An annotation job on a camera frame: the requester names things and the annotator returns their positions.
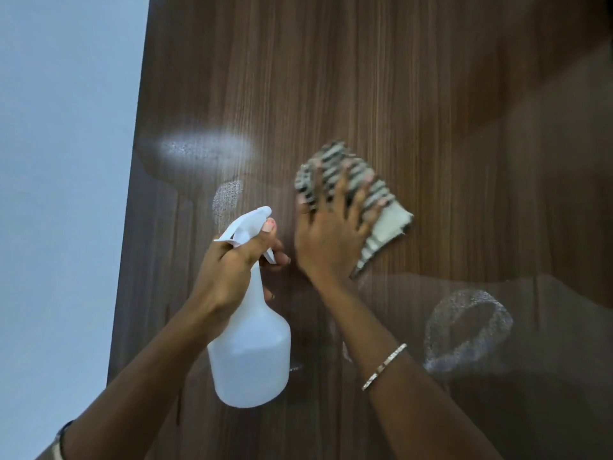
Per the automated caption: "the silver bracelet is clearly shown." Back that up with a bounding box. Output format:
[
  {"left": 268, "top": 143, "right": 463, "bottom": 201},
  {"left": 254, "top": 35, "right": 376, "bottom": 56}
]
[{"left": 361, "top": 343, "right": 408, "bottom": 392}]

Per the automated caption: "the dark wristband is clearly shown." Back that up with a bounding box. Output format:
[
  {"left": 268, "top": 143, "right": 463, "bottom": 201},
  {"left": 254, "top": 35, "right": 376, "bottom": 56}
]
[{"left": 51, "top": 420, "right": 75, "bottom": 460}]

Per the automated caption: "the white plastic spray bottle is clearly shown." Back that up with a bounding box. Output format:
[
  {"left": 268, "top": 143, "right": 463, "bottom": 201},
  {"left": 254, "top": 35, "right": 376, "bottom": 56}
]
[{"left": 207, "top": 206, "right": 292, "bottom": 409}]

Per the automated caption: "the person's left forearm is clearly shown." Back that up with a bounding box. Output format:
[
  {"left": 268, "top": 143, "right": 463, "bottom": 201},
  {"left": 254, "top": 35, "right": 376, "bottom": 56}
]
[{"left": 36, "top": 297, "right": 227, "bottom": 460}]

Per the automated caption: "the person's right forearm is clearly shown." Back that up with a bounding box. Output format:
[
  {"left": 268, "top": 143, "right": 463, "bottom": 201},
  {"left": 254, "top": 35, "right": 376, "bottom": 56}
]
[{"left": 311, "top": 275, "right": 504, "bottom": 460}]

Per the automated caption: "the person's left hand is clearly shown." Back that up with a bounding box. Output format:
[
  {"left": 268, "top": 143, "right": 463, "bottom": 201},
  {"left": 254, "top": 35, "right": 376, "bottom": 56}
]
[{"left": 189, "top": 218, "right": 291, "bottom": 338}]

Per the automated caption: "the striped cleaning cloth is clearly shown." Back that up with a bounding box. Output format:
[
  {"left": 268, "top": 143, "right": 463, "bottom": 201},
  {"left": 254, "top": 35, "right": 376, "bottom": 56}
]
[{"left": 293, "top": 140, "right": 414, "bottom": 279}]

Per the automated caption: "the person's right hand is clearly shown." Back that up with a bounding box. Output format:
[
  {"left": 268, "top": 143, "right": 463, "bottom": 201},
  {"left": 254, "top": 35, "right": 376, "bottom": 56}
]
[{"left": 293, "top": 159, "right": 390, "bottom": 288}]

